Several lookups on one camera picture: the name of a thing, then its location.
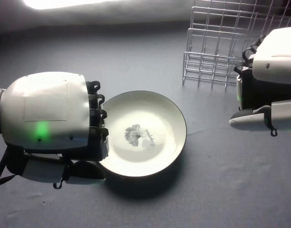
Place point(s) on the white plate with grey print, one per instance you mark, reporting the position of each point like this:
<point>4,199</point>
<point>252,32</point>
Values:
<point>148,114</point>

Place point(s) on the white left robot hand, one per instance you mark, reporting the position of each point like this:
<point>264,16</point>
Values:
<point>45,107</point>

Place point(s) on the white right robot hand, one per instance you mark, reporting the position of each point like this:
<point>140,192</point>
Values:
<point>276,61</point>

